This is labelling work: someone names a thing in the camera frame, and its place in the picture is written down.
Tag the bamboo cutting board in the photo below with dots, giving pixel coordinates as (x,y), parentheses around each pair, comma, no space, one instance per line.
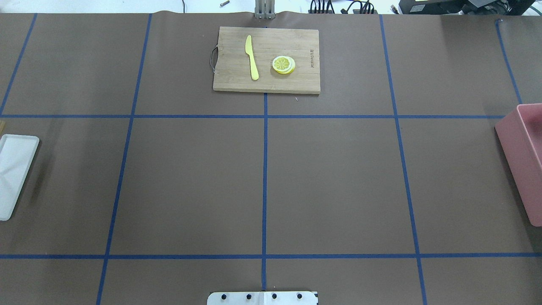
(232,69)

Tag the yellow lemon slices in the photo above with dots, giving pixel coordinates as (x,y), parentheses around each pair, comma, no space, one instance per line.
(283,65)

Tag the yellow plastic knife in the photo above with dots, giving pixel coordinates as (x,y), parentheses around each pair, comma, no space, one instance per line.
(254,73)

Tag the pink plastic bin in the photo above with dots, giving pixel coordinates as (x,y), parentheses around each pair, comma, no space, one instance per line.
(520,136)

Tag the black device at table edge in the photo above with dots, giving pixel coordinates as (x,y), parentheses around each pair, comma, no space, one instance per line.
(465,7)

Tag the white rectangular tray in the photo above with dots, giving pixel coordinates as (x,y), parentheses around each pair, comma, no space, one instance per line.
(16,156)

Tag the grey metal camera post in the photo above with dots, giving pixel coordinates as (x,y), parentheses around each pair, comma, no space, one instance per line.
(265,9)

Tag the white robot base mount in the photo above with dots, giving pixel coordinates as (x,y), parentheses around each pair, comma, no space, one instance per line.
(263,298)

